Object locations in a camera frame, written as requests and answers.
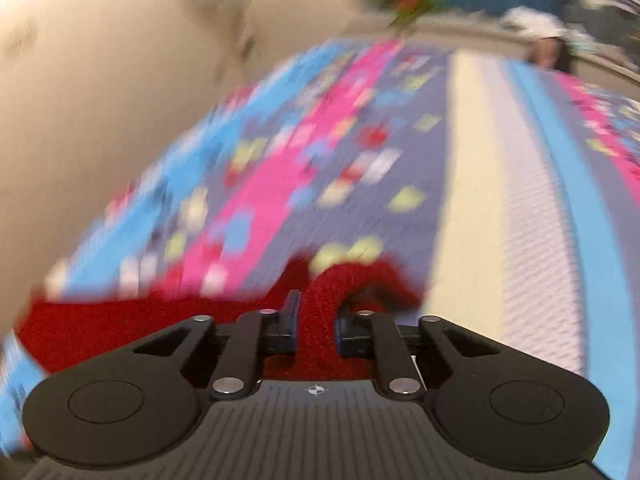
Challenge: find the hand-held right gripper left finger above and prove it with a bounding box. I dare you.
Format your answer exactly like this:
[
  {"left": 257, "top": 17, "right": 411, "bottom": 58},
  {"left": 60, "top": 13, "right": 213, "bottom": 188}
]
[{"left": 133, "top": 290, "right": 302, "bottom": 402}]

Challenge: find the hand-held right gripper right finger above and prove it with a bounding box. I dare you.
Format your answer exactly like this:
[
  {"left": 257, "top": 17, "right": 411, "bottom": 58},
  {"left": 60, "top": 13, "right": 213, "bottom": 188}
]
[{"left": 336, "top": 310, "right": 502, "bottom": 401}]

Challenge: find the red knitted garment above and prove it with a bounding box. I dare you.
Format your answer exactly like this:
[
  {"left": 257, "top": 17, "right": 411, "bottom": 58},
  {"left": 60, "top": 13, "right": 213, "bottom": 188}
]
[{"left": 14, "top": 255, "right": 426, "bottom": 386}]

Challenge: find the striped floral bed sheet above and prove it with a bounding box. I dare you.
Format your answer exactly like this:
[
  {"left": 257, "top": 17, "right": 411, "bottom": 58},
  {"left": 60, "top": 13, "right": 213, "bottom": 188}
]
[{"left": 0, "top": 37, "right": 640, "bottom": 480}]

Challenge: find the white crumpled cloth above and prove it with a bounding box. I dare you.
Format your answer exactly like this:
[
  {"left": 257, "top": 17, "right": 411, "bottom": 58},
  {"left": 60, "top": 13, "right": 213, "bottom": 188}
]
[{"left": 500, "top": 5, "right": 575, "bottom": 42}]

